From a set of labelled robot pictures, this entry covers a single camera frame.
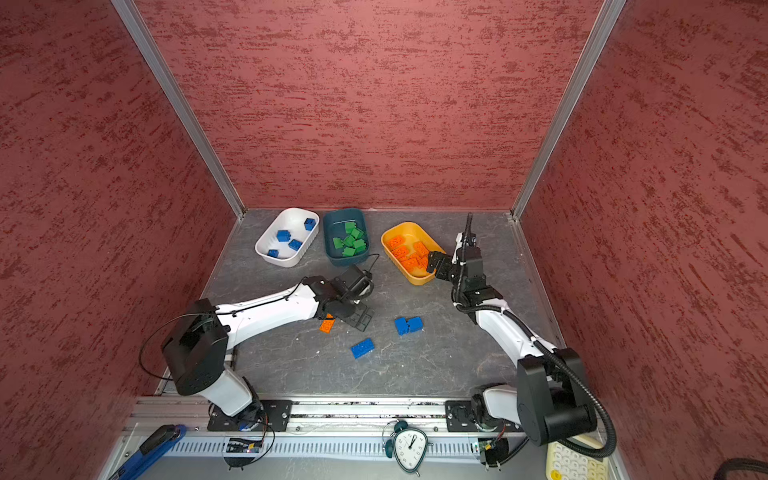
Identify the orange lego diagonal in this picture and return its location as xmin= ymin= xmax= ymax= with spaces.
xmin=319 ymin=315 xmax=335 ymax=334

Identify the large blue lego bottom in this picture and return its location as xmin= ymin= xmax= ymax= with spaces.
xmin=350 ymin=338 xmax=375 ymax=359

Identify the orange lego cluster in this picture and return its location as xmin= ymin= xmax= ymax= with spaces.
xmin=392 ymin=245 xmax=410 ymax=260

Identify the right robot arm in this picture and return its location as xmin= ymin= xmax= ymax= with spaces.
xmin=428 ymin=226 xmax=618 ymax=459

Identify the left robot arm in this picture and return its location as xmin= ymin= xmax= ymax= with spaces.
xmin=161 ymin=265 xmax=374 ymax=423

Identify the yellow plastic bin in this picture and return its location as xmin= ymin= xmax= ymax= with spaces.
xmin=381 ymin=222 xmax=444 ymax=286

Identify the dark teal plastic bin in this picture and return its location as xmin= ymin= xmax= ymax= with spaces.
xmin=323 ymin=208 xmax=370 ymax=267

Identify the white plastic bin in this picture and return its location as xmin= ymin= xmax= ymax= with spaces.
xmin=254 ymin=208 xmax=320 ymax=268

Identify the teal alarm clock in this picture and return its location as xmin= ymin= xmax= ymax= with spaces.
xmin=384 ymin=419 xmax=430 ymax=477

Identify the right circuit board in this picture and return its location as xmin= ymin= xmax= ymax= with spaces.
xmin=478 ymin=439 xmax=509 ymax=468

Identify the circuit board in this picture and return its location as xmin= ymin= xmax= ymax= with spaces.
xmin=226 ymin=438 xmax=264 ymax=455
xmin=478 ymin=439 xmax=509 ymax=468

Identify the left circuit board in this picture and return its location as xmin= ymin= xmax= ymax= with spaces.
xmin=226 ymin=438 xmax=264 ymax=455

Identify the yellow calculator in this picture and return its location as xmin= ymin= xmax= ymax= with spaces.
xmin=545 ymin=442 xmax=610 ymax=480

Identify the blue utility knife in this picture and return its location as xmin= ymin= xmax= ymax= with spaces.
xmin=108 ymin=424 xmax=186 ymax=480

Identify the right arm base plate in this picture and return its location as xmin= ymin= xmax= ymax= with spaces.
xmin=444 ymin=400 xmax=523 ymax=434

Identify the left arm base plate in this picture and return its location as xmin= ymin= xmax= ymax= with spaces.
xmin=207 ymin=400 xmax=294 ymax=433

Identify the aluminium rail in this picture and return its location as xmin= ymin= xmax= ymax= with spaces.
xmin=122 ymin=395 xmax=604 ymax=436

